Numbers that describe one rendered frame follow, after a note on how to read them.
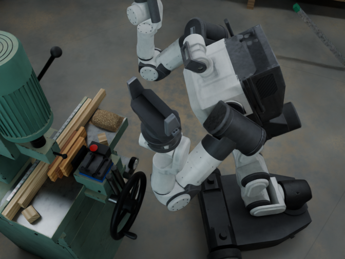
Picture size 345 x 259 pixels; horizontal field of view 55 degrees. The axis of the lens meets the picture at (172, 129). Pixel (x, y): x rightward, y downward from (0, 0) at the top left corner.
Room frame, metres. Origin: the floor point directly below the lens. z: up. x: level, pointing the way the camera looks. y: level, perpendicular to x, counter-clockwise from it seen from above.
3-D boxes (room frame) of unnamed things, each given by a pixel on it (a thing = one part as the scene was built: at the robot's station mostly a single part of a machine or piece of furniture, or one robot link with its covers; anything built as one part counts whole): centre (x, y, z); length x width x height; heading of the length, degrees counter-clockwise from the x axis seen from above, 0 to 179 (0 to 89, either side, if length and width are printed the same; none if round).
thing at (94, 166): (0.66, 0.29, 0.99); 0.13 x 0.11 x 0.06; 158
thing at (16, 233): (0.73, 0.60, 0.35); 0.58 x 0.45 x 0.71; 68
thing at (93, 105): (0.80, 0.45, 0.92); 0.62 x 0.02 x 0.04; 158
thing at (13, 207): (0.74, 0.49, 0.92); 0.60 x 0.02 x 0.05; 158
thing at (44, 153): (0.70, 0.51, 1.03); 0.14 x 0.07 x 0.09; 68
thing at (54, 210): (0.69, 0.37, 0.87); 0.61 x 0.30 x 0.06; 158
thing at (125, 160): (0.88, 0.26, 0.58); 0.12 x 0.08 x 0.08; 68
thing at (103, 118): (0.93, 0.30, 0.92); 0.14 x 0.09 x 0.04; 68
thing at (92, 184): (0.66, 0.29, 0.91); 0.15 x 0.14 x 0.09; 158
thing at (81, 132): (0.74, 0.43, 0.93); 0.25 x 0.02 x 0.06; 158
